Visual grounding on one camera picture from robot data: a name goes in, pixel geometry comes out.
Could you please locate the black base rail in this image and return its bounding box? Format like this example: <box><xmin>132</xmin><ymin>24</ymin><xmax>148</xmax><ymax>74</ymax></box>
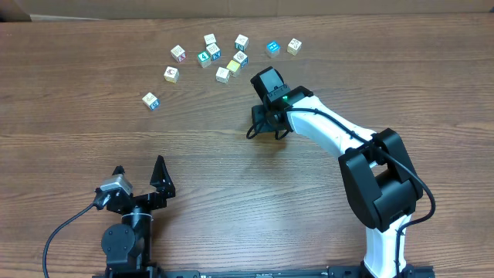
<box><xmin>92</xmin><ymin>264</ymin><xmax>437</xmax><ymax>278</ymax></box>

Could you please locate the yellow top block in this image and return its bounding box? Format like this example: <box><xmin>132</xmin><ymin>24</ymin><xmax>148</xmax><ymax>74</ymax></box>
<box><xmin>227</xmin><ymin>59</ymin><xmax>241</xmax><ymax>77</ymax></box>

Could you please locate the plain white block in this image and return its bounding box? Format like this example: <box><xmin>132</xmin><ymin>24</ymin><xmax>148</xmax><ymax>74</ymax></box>
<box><xmin>215</xmin><ymin>67</ymin><xmax>230</xmax><ymax>83</ymax></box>

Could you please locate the white block top back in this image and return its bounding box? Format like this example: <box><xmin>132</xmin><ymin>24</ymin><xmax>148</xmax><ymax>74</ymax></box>
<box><xmin>204</xmin><ymin>33</ymin><xmax>216</xmax><ymax>46</ymax></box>

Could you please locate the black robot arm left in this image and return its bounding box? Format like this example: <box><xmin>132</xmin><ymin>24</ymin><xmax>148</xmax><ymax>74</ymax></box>
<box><xmin>94</xmin><ymin>155</ymin><xmax>175</xmax><ymax>277</ymax></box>

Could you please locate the white block animal top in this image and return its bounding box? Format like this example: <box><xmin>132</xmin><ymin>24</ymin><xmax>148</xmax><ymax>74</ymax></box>
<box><xmin>233</xmin><ymin>50</ymin><xmax>249</xmax><ymax>68</ymax></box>

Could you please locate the white block far right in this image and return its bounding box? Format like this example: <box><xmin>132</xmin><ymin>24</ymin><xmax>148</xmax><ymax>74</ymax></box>
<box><xmin>287</xmin><ymin>38</ymin><xmax>302</xmax><ymax>56</ymax></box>

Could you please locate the green number 4 block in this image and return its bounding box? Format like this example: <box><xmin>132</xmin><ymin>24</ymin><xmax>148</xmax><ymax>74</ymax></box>
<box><xmin>197</xmin><ymin>51</ymin><xmax>211</xmax><ymax>68</ymax></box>

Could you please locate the blue top block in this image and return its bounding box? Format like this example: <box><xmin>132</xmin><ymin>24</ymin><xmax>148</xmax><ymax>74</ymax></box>
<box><xmin>266</xmin><ymin>41</ymin><xmax>280</xmax><ymax>58</ymax></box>

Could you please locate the white block yellow side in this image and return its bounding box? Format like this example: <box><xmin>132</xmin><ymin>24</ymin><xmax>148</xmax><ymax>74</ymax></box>
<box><xmin>164</xmin><ymin>66</ymin><xmax>179</xmax><ymax>83</ymax></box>

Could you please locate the white block red side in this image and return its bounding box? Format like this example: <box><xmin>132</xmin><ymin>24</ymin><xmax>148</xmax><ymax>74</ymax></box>
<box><xmin>171</xmin><ymin>45</ymin><xmax>186</xmax><ymax>63</ymax></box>

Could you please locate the white block blue X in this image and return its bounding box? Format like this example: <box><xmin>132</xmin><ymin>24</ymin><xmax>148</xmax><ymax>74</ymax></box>
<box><xmin>206</xmin><ymin>43</ymin><xmax>222</xmax><ymax>61</ymax></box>

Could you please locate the white block green side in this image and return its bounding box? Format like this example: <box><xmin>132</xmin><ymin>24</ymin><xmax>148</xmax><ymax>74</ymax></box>
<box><xmin>235</xmin><ymin>34</ymin><xmax>249</xmax><ymax>52</ymax></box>

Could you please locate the white block blue side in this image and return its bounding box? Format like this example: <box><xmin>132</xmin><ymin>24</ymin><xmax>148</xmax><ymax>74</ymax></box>
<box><xmin>142</xmin><ymin>92</ymin><xmax>161</xmax><ymax>110</ymax></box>

